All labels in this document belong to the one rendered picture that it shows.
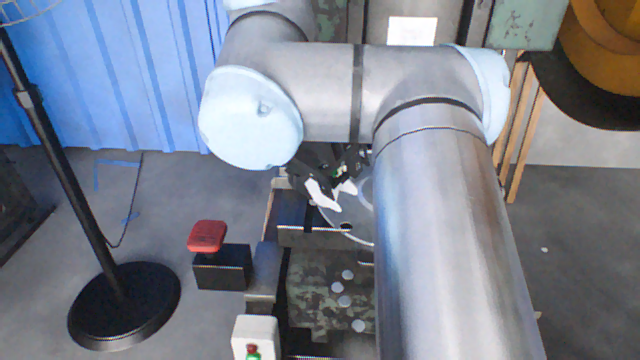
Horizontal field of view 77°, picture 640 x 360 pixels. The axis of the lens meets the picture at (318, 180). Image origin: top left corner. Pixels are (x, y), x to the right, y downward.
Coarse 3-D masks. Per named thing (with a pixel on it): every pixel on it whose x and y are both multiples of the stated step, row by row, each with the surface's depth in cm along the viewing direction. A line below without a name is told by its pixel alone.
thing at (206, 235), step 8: (200, 224) 73; (208, 224) 72; (216, 224) 72; (224, 224) 73; (192, 232) 71; (200, 232) 71; (208, 232) 71; (216, 232) 71; (224, 232) 71; (192, 240) 69; (200, 240) 69; (208, 240) 69; (216, 240) 69; (192, 248) 69; (200, 248) 69; (208, 248) 68; (216, 248) 69
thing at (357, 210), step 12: (372, 168) 83; (360, 180) 79; (372, 180) 78; (360, 192) 76; (372, 192) 75; (348, 204) 74; (360, 204) 74; (372, 204) 73; (324, 216) 71; (336, 216) 71; (348, 216) 71; (360, 216) 71; (372, 216) 71; (336, 228) 69; (360, 228) 69; (372, 228) 69; (360, 240) 66; (372, 240) 66
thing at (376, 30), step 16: (368, 0) 60; (384, 0) 59; (400, 0) 59; (416, 0) 59; (432, 0) 59; (448, 0) 59; (464, 0) 59; (368, 16) 61; (384, 16) 61; (400, 16) 61; (416, 16) 61; (432, 16) 60; (448, 16) 60; (368, 32) 62; (384, 32) 62; (400, 32) 62; (416, 32) 62; (432, 32) 62; (448, 32) 62
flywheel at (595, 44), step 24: (576, 0) 78; (600, 0) 74; (624, 0) 68; (576, 24) 76; (600, 24) 72; (624, 24) 68; (576, 48) 75; (600, 48) 68; (624, 48) 64; (600, 72) 68; (624, 72) 62
